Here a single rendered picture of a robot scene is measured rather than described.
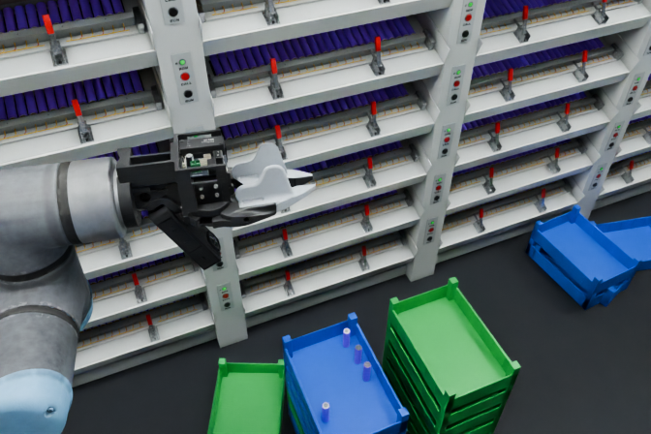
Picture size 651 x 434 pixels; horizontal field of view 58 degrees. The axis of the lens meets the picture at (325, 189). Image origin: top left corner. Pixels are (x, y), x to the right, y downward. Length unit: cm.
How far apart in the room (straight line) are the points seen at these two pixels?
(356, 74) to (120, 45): 56
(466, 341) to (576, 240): 83
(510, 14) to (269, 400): 131
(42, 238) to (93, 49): 67
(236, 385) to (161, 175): 134
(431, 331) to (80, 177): 118
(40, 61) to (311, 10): 56
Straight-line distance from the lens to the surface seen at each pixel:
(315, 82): 145
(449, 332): 165
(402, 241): 205
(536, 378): 203
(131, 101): 139
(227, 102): 140
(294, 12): 135
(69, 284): 74
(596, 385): 208
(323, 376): 155
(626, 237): 255
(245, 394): 191
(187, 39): 127
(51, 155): 137
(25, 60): 130
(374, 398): 153
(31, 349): 67
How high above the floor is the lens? 167
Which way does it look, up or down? 42 degrees down
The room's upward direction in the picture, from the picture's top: straight up
